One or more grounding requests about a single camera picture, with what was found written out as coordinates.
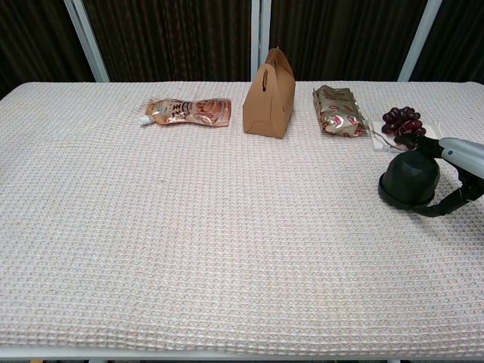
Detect brown kraft paper gable box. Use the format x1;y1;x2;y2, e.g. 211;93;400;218
242;47;296;141

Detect beige waffle-weave tablecloth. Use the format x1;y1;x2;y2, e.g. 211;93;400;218
0;80;484;353

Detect white table frame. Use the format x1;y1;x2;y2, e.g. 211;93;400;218
0;346;484;363

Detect right robot hand black silver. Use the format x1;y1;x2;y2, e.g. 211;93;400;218
395;132;484;219

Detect black round dice tray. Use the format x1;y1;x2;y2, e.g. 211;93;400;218
377;175;436;211

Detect dark brown ribbed backdrop panel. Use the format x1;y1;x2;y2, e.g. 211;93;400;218
410;0;484;82
82;0;253;83
0;0;95;100
268;0;430;82

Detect clear white acrylic tray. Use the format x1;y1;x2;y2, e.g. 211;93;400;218
368;117;444;153

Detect orange spouted drink pouch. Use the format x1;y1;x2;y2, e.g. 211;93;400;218
138;97;232;129

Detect gold foil snack packet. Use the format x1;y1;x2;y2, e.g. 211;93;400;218
312;85;368;138

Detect dark purple grape bunch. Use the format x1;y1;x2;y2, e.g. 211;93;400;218
367;107;427;147

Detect white metal frame post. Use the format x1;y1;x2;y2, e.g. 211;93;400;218
63;0;111;83
398;0;442;82
250;0;272;82

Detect black dice cup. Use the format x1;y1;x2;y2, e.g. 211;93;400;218
381;150;440;205

